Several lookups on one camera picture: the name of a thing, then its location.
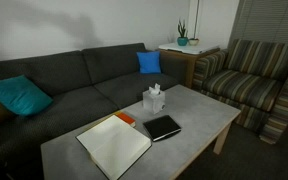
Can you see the white board with yellow edge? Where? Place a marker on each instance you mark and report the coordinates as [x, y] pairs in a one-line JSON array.
[[114, 143]]

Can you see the teal cushion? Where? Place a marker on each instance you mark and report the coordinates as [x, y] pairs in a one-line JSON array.
[[17, 95]]

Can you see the yellow book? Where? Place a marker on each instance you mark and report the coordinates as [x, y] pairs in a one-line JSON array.
[[116, 113]]

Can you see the grey tissue box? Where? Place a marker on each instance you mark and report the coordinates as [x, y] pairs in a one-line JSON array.
[[153, 100]]

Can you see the striped armchair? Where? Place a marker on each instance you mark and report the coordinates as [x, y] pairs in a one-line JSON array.
[[244, 86]]

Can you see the window blinds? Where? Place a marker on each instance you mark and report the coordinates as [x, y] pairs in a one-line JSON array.
[[267, 20]]

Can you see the dark grey fabric sofa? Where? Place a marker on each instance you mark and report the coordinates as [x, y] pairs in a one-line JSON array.
[[84, 96]]

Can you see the orange book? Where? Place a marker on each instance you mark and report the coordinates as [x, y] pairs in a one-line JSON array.
[[126, 118]]

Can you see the white tray board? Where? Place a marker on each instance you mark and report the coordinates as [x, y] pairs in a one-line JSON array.
[[190, 49]]

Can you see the blue cushion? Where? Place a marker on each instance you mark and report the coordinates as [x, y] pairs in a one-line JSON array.
[[149, 62]]

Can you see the teal pot with plant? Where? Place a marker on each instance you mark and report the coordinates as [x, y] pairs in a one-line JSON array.
[[182, 41]]

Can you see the wooden side table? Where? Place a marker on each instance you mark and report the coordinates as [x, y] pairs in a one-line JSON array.
[[189, 66]]

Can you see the grey top coffee table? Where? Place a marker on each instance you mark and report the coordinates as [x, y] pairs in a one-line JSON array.
[[197, 113]]

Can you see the small black notebook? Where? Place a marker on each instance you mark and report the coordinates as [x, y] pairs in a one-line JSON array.
[[160, 126]]

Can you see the small white orchid pot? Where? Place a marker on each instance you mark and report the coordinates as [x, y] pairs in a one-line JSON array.
[[193, 42]]

